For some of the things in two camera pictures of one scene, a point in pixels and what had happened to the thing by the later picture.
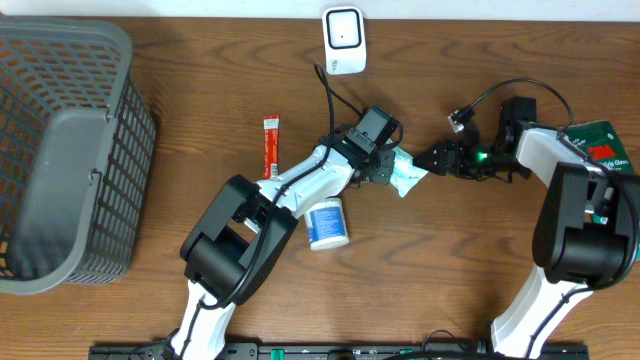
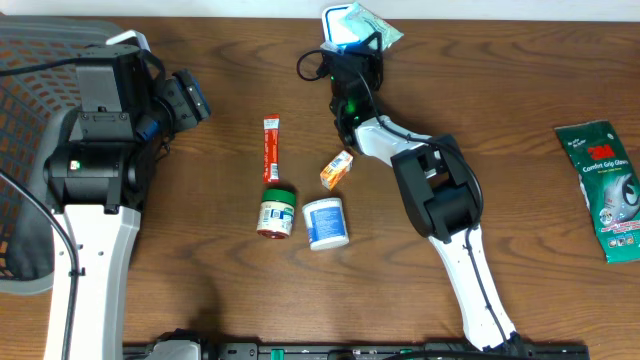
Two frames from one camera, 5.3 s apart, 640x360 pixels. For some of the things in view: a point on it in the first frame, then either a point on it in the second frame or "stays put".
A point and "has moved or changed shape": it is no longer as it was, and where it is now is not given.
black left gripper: (387, 164) to (190, 98)
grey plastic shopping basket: (76, 145) stays put
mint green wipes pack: (405, 175) has moved or changed shape
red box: (271, 145) stays put
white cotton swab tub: (326, 225) stays put
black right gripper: (443, 157) to (370, 59)
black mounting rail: (337, 352) stays put
